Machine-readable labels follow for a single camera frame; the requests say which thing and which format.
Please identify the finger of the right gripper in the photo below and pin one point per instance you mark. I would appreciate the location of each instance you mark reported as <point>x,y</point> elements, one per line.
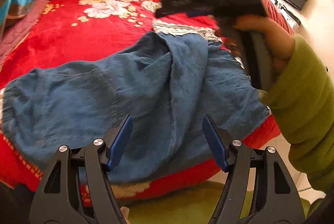
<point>206,2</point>

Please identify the green right sleeve forearm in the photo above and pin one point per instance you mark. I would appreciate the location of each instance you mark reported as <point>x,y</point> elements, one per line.
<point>301,101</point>

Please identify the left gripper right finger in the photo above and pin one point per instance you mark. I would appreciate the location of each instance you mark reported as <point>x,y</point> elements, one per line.
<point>258,188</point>

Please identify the pink quilted pad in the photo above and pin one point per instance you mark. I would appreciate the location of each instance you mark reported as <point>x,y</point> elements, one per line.
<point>15,34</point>

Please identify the green left sleeve forearm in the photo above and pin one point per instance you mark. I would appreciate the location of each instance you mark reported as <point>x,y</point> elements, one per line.
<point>191,205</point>

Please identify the right hand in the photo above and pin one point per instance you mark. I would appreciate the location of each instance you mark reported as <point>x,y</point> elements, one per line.
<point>278,41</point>

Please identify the red floral blanket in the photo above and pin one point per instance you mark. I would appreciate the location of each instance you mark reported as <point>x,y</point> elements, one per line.
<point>65,33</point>

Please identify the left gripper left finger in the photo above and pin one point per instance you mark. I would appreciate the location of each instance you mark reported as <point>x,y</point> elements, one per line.
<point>75,187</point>

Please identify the blue denim pants lace hem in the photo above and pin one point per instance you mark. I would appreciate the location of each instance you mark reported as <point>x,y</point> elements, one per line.
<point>167,82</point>

